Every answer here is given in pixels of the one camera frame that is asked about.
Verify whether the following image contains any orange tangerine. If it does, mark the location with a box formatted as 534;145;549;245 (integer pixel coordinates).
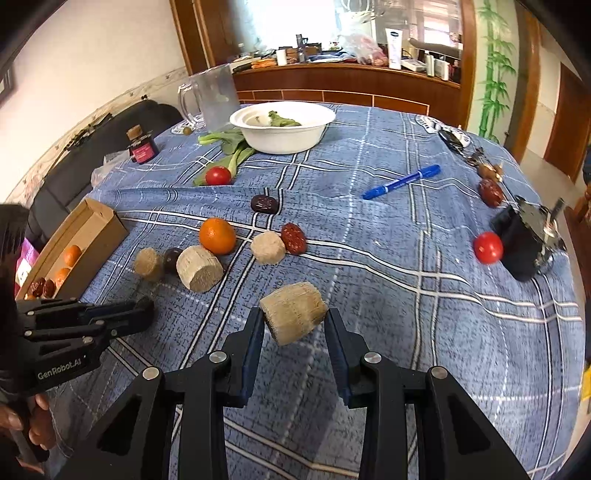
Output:
63;244;82;268
198;217;236;255
53;267;71;289

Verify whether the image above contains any wrinkled red date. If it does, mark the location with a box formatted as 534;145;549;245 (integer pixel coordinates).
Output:
27;277;46;298

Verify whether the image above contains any orange tangerine front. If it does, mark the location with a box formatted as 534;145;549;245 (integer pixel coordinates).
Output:
63;244;82;268

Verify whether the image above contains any white round chunk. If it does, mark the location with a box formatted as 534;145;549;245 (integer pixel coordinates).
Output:
133;248;164;282

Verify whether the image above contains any large white block chunk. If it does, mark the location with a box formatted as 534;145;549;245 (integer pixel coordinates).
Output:
176;245;223;293

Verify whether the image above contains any small white chunk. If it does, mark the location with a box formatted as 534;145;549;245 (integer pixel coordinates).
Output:
250;231;286;265
259;282;328;346

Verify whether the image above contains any person's left hand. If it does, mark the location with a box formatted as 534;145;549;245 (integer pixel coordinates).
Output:
1;393;56;450

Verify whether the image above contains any red date in tray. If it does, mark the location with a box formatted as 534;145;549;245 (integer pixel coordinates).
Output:
42;279;56;299

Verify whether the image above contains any brown cardboard tray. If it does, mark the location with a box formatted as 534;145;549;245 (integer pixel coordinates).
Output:
16;199;128;300

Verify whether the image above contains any dark plum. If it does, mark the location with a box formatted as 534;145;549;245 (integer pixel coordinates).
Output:
163;247;182;275

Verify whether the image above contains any black sofa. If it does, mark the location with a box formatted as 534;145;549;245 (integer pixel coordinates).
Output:
26;99;181;251

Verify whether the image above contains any clear plastic bag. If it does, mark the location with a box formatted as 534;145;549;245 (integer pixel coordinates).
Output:
90;150;130;188

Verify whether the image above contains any pink labelled dark jar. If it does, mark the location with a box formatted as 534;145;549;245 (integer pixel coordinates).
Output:
126;125;159;164

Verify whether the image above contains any red date beside chunk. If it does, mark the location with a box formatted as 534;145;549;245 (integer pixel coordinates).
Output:
280;223;307;255

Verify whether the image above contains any red cherry tomato near greens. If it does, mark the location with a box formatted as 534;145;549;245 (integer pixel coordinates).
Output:
204;166;232;186

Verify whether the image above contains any blue plaid tablecloth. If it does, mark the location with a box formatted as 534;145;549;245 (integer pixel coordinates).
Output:
46;105;585;479

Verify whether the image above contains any red cherry tomato near cup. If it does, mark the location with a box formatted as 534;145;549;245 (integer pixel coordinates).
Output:
473;231;504;265

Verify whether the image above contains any dark red date far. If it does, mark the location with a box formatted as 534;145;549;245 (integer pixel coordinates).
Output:
250;195;280;215

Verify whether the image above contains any green leafy vegetable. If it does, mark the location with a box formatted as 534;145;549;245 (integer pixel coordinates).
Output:
193;128;256;186

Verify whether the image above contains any red date near table edge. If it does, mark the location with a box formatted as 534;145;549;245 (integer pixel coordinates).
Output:
478;178;505;208

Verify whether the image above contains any white plastic bowl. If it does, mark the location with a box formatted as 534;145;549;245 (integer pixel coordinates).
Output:
229;101;335;155

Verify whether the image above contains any blue marker pen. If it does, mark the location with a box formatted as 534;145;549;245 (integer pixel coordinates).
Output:
362;164;441;200

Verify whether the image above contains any wooden door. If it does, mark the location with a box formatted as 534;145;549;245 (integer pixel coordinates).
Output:
544;64;590;183

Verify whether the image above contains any wooden sideboard cabinet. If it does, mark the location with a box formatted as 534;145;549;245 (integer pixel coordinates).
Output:
233;63;468;126

